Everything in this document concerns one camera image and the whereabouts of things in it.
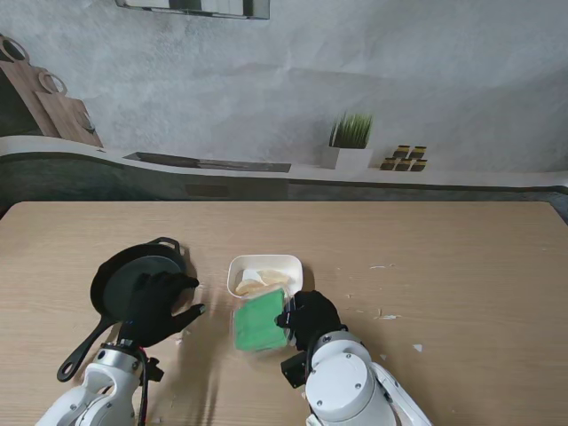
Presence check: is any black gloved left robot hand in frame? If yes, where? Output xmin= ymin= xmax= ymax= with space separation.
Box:
xmin=119 ymin=271 xmax=207 ymax=350

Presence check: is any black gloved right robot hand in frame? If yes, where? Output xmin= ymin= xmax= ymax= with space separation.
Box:
xmin=274 ymin=290 xmax=350 ymax=351

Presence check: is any white paper food container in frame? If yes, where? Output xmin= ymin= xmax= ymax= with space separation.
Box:
xmin=228 ymin=254 xmax=304 ymax=303

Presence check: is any black cast iron skillet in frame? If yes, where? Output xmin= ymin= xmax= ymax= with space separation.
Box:
xmin=57 ymin=237 xmax=187 ymax=383

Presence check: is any dark flat cooktop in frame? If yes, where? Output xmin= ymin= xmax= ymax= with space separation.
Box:
xmin=123 ymin=151 xmax=292 ymax=173

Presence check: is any potted grass plant white pot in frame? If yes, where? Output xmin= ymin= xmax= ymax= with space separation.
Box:
xmin=327 ymin=113 xmax=375 ymax=172

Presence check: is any small wooden cutting board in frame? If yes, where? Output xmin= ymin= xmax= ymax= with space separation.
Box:
xmin=34 ymin=70 xmax=106 ymax=148

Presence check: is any large wooden cutting board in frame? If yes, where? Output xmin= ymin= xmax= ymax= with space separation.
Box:
xmin=0 ymin=34 xmax=61 ymax=137

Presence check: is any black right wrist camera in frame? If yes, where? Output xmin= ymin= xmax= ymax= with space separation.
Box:
xmin=281 ymin=350 xmax=312 ymax=391

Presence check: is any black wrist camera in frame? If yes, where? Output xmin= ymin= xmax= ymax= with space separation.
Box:
xmin=144 ymin=357 xmax=164 ymax=383
xmin=281 ymin=350 xmax=312 ymax=391

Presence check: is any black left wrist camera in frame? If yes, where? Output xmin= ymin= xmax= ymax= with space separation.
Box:
xmin=144 ymin=357 xmax=164 ymax=383

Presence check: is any black red left arm cable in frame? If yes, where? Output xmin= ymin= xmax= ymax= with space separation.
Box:
xmin=132 ymin=348 xmax=152 ymax=426

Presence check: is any dark framed wall shelf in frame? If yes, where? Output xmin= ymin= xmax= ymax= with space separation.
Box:
xmin=114 ymin=0 xmax=271 ymax=21

